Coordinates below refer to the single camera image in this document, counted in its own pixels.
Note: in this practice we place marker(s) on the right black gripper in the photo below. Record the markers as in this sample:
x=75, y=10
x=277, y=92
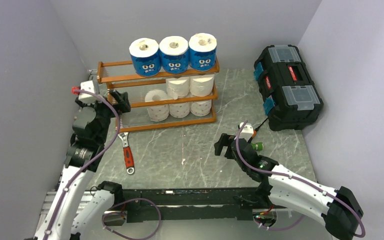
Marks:
x=225, y=140

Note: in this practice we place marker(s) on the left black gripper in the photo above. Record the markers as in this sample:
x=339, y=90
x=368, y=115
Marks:
x=122, y=105

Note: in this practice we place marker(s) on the blue roll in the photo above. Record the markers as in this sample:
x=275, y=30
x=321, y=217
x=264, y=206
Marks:
x=174, y=54
x=145, y=56
x=202, y=51

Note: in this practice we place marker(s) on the orange wooden two-tier shelf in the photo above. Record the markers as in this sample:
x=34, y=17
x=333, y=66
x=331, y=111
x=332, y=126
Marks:
x=137, y=86

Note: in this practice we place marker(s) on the white roll sideways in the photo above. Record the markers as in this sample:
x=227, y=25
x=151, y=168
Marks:
x=201, y=85

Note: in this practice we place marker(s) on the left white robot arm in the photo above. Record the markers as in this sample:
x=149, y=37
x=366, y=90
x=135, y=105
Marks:
x=63, y=221

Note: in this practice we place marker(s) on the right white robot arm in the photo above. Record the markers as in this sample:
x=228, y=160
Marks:
x=336, y=209

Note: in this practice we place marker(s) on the green and white pipe fitting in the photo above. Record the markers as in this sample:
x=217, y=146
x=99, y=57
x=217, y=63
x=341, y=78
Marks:
x=258, y=146

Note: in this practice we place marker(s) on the black plastic toolbox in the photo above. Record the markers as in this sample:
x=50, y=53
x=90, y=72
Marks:
x=290, y=97

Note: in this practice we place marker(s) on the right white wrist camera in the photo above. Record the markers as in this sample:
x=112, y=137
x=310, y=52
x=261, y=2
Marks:
x=247, y=131

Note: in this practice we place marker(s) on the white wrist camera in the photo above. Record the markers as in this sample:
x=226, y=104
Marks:
x=87, y=91
x=247, y=131

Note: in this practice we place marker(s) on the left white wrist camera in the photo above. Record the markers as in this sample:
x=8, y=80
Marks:
x=87, y=91

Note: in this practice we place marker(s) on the red handled tool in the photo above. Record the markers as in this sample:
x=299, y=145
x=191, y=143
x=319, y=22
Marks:
x=127, y=153

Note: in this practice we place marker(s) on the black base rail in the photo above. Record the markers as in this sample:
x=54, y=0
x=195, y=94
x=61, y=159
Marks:
x=139, y=205

